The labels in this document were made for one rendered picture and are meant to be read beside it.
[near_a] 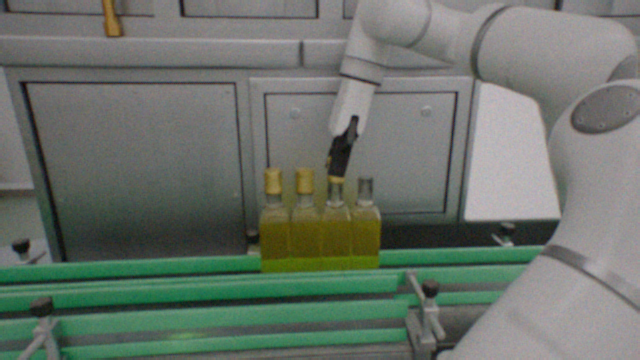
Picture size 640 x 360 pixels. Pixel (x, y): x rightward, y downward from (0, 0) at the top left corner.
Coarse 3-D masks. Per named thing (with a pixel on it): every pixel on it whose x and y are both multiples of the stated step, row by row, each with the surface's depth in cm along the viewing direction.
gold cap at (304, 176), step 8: (304, 168) 71; (296, 176) 71; (304, 176) 70; (312, 176) 71; (296, 184) 71; (304, 184) 70; (312, 184) 71; (296, 192) 72; (304, 192) 71; (312, 192) 71
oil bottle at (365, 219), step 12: (360, 204) 73; (372, 204) 73; (360, 216) 72; (372, 216) 72; (360, 228) 73; (372, 228) 73; (360, 240) 73; (372, 240) 74; (360, 252) 74; (372, 252) 74; (360, 264) 75; (372, 264) 75
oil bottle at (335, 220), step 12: (324, 204) 74; (324, 216) 72; (336, 216) 72; (348, 216) 72; (324, 228) 72; (336, 228) 72; (348, 228) 73; (324, 240) 73; (336, 240) 73; (348, 240) 73; (324, 252) 74; (336, 252) 74; (348, 252) 74; (324, 264) 74; (336, 264) 75; (348, 264) 75
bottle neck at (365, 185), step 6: (360, 180) 72; (366, 180) 71; (372, 180) 72; (360, 186) 72; (366, 186) 72; (372, 186) 72; (360, 192) 72; (366, 192) 72; (372, 192) 73; (360, 198) 73; (366, 198) 72; (372, 198) 73; (366, 204) 73
